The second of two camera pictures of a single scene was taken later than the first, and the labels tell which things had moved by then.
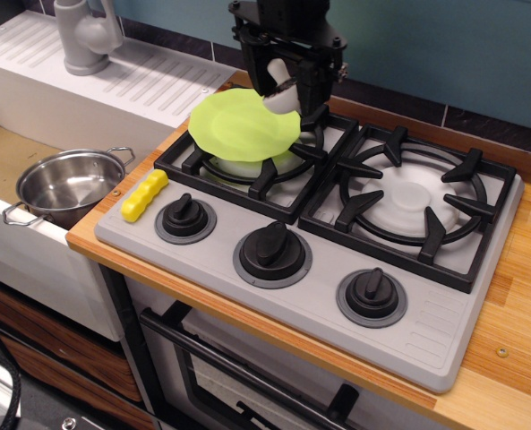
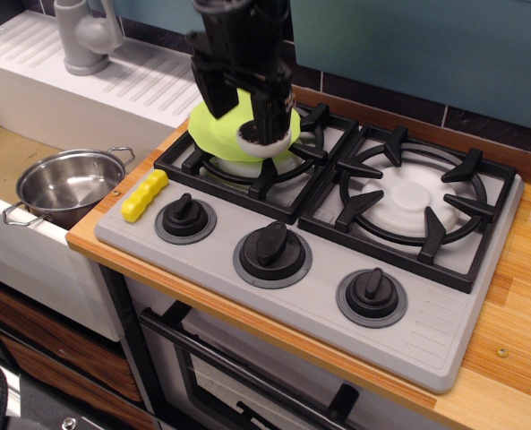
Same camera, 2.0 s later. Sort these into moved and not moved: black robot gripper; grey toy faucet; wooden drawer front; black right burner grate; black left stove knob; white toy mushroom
Moved: white toy mushroom; black robot gripper
Not moved: grey toy faucet; black left stove knob; black right burner grate; wooden drawer front
